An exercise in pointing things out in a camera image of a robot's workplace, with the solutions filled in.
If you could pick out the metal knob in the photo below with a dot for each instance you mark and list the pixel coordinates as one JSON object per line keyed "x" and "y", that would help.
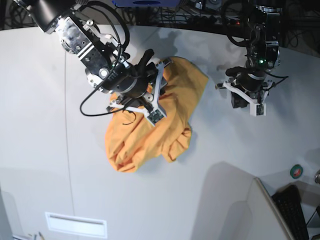
{"x": 317, "y": 177}

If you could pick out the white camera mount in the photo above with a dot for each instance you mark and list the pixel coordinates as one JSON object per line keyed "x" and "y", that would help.
{"x": 256, "y": 101}
{"x": 141, "y": 94}

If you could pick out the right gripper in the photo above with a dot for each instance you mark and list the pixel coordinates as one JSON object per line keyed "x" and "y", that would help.
{"x": 109, "y": 70}

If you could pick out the orange t-shirt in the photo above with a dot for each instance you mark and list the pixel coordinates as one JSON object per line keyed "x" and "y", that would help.
{"x": 130, "y": 140}

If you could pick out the blue white device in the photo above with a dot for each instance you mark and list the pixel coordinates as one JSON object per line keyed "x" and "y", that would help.
{"x": 146, "y": 3}

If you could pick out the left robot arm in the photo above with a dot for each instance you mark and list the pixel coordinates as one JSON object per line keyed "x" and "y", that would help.
{"x": 262, "y": 20}

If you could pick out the black keyboard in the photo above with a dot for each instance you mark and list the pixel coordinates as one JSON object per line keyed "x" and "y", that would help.
{"x": 288, "y": 202}

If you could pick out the grey side panel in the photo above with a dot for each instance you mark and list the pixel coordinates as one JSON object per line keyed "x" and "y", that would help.
{"x": 255, "y": 218}

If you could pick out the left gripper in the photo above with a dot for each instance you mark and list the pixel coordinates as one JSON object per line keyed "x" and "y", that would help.
{"x": 248, "y": 80}

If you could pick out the green tape roll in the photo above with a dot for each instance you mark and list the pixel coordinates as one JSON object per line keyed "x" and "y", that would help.
{"x": 296, "y": 171}

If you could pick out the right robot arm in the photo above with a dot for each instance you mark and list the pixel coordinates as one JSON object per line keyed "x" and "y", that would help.
{"x": 77, "y": 36}

